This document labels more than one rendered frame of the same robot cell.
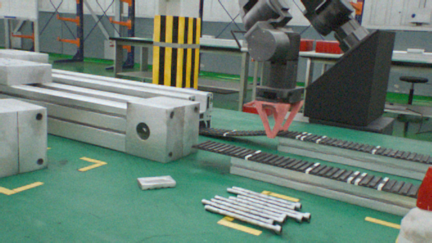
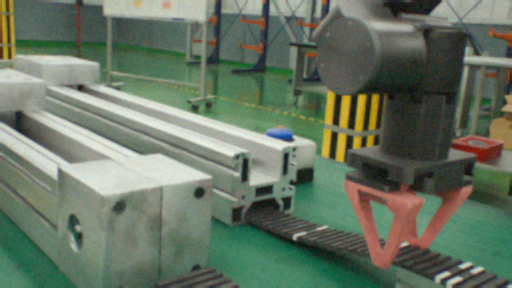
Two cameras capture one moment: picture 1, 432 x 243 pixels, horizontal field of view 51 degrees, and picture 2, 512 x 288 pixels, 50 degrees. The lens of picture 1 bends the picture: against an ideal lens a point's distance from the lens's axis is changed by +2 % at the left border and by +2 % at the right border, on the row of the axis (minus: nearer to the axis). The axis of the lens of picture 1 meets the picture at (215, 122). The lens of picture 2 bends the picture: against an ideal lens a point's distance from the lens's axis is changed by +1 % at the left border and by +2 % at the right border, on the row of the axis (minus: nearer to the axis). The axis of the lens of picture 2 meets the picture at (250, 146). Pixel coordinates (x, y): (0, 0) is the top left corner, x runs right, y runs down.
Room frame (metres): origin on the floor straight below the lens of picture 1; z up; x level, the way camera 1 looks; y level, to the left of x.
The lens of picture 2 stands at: (0.40, -0.14, 1.01)
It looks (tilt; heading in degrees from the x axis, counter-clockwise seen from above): 13 degrees down; 19
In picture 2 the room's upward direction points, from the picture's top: 4 degrees clockwise
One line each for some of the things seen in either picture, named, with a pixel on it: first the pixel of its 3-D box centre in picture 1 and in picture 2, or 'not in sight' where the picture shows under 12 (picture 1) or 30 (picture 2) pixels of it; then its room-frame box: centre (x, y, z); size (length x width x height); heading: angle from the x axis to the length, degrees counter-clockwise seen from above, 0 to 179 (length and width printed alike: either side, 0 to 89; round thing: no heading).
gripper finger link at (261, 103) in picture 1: (276, 114); (396, 213); (0.87, -0.12, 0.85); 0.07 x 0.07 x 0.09; 60
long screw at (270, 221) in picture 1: (236, 211); not in sight; (0.53, -0.03, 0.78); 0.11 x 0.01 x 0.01; 55
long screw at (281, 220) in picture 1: (245, 210); not in sight; (0.54, -0.05, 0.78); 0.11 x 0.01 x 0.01; 56
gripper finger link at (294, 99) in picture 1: (281, 112); (413, 208); (0.89, -0.13, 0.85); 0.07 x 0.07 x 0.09; 60
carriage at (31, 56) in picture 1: (13, 63); (56, 76); (1.31, 0.59, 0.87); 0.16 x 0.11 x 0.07; 59
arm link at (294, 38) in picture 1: (283, 46); (421, 59); (0.88, -0.12, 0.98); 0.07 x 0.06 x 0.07; 147
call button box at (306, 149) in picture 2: not in sight; (273, 158); (1.14, 0.08, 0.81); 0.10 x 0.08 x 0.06; 149
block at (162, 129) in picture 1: (167, 126); (146, 220); (0.80, 0.09, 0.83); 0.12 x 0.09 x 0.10; 149
